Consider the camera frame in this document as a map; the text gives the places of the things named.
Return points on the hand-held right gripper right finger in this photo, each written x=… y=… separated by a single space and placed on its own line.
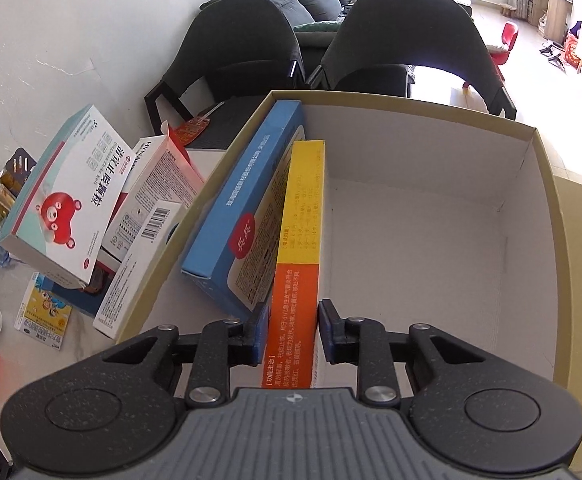
x=328 y=330

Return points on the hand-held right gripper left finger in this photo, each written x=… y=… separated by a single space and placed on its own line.
x=257 y=335

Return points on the yellow orange medicine box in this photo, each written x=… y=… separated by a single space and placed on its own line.
x=296 y=270

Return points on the cardboard shoe box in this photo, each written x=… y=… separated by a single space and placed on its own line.
x=421 y=240

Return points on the large blue medicine box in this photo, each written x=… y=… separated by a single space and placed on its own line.
x=251 y=200

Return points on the long white barcode box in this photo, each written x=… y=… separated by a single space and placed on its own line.
x=141 y=260

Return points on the white pink medicine box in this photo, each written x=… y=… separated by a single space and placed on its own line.
x=156 y=180

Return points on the blue bear medicine box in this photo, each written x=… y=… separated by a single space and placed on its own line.
x=71 y=300

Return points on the yellow cartoon medicine box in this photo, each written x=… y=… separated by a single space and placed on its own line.
x=43 y=307

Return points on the teal white bear medicine box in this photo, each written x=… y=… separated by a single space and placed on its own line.
x=71 y=195

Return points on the white marble desktop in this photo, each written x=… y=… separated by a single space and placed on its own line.
x=41 y=352

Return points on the red hang tag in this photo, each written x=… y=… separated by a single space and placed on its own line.
x=196 y=127

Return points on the dark dining chair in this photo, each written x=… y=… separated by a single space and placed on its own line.
x=241 y=45
x=401 y=25

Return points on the gold cap amber bottle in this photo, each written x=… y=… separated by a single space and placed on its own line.
x=11 y=180

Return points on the dark phone stand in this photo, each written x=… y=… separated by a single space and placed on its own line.
x=20 y=165

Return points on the red child chair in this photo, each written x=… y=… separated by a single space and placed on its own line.
x=501 y=45

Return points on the wooden computer desk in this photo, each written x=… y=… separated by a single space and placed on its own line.
x=551 y=10

